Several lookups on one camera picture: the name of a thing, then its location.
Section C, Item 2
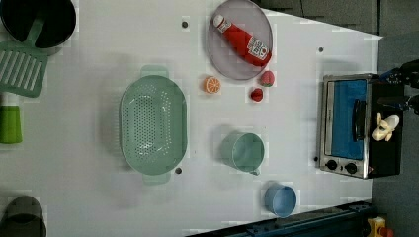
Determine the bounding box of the red strawberry toy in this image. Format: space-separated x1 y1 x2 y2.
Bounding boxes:
250 88 263 102

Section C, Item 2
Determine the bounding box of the dark grey cup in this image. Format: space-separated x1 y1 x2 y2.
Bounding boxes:
1 196 47 237

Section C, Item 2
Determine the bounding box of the green slotted spatula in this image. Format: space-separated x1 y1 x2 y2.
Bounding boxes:
0 18 48 98

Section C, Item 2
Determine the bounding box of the silver black toaster oven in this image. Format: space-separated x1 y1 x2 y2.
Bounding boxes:
319 74 404 179

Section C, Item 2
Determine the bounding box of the green perforated colander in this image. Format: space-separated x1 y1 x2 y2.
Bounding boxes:
119 65 188 186

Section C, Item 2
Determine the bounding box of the peeled toy banana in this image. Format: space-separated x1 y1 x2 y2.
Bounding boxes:
372 113 400 142

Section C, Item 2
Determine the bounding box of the grey round plate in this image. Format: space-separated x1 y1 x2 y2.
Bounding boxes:
207 0 273 80

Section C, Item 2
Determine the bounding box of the black pot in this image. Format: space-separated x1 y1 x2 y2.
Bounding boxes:
1 0 77 55

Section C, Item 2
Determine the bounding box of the green white bottle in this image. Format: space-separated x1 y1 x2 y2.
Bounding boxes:
0 92 23 144

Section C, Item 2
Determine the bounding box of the green measuring cup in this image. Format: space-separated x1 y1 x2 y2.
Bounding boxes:
220 131 265 176

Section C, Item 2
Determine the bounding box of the blue metal frame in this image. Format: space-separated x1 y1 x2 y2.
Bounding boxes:
189 201 377 237

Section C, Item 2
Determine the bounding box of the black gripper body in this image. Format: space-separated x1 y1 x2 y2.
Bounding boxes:
377 59 419 114

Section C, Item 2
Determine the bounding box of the blue cup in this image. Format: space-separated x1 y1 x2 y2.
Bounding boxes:
264 184 296 218

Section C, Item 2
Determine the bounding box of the red ketchup bottle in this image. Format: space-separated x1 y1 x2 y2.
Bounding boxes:
212 15 272 67

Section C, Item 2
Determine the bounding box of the pink strawberry toy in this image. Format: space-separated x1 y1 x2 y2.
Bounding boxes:
260 71 275 87

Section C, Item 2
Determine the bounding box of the orange slice toy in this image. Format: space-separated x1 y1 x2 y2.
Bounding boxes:
203 76 221 94

